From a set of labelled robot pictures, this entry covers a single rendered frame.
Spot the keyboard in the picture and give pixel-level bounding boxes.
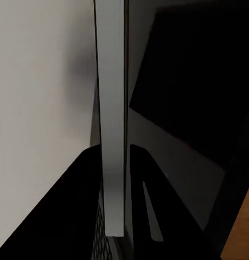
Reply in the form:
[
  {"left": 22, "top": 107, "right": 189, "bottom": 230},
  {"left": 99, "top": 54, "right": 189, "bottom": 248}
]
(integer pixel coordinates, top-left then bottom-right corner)
[{"left": 92, "top": 185, "right": 123, "bottom": 260}]

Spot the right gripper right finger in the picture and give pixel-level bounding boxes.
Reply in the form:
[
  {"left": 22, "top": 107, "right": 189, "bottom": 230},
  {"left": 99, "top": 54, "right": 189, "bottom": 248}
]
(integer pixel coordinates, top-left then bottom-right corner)
[{"left": 130, "top": 144, "right": 221, "bottom": 260}]

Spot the notebook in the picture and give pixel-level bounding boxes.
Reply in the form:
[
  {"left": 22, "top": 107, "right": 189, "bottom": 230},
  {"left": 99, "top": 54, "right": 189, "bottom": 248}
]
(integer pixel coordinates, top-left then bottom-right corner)
[{"left": 93, "top": 0, "right": 130, "bottom": 237}]

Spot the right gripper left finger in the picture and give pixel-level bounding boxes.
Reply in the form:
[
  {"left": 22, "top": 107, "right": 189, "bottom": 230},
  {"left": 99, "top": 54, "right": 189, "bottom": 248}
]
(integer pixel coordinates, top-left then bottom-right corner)
[{"left": 0, "top": 144, "right": 101, "bottom": 260}]

